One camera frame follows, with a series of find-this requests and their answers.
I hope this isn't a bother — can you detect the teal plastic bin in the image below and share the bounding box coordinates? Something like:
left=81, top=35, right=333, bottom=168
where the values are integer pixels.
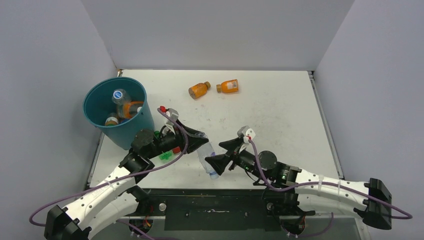
left=82, top=77, right=155, bottom=150

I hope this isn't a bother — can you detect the green plastic bottle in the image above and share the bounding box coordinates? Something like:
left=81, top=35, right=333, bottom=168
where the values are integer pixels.
left=159, top=150, right=174, bottom=162

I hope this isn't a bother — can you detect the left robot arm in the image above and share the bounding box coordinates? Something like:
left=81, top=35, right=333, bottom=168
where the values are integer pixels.
left=44, top=121, right=209, bottom=240

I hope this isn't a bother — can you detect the clear bottle blue cap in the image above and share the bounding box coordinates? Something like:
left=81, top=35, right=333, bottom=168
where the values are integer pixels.
left=112, top=88, right=132, bottom=106

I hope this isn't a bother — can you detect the small orange juice bottle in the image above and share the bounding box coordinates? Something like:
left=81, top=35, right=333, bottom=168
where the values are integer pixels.
left=188, top=81, right=211, bottom=100

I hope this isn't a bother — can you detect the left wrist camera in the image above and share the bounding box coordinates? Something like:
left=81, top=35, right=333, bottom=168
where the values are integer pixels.
left=165, top=108, right=179, bottom=129

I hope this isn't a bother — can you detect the large orange label bottle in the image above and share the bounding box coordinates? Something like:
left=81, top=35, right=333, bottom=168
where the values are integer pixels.
left=116, top=101, right=144, bottom=119

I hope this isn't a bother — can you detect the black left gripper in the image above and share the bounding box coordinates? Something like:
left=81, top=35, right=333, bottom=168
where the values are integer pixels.
left=145, top=119, right=208, bottom=160

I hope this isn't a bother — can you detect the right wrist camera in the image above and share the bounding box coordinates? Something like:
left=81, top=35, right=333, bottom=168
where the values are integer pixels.
left=237, top=125, right=256, bottom=144

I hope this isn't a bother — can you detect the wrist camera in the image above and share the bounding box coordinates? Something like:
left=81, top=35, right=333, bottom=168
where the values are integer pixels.
left=165, top=108, right=179, bottom=129
left=237, top=125, right=256, bottom=144

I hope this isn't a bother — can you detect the red cap small bottle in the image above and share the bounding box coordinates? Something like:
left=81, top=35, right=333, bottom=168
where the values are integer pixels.
left=172, top=147, right=181, bottom=155

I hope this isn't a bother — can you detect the orange label tea bottle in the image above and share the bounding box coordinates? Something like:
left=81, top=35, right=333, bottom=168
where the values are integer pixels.
left=104, top=112, right=120, bottom=127

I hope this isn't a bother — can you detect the orange bottle with barcode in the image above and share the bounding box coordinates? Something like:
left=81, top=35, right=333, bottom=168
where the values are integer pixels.
left=216, top=79, right=239, bottom=94

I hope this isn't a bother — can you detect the crushed clear water bottle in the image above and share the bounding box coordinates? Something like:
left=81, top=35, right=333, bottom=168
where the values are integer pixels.
left=196, top=141, right=219, bottom=180

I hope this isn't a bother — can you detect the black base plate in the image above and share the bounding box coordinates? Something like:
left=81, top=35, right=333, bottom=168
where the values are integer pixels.
left=99, top=187, right=335, bottom=232

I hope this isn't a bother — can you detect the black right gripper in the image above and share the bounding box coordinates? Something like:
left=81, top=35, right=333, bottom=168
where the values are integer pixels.
left=205, top=137, right=268, bottom=181

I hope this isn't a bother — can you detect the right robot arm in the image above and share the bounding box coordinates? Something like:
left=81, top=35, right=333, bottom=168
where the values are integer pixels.
left=205, top=137, right=392, bottom=230

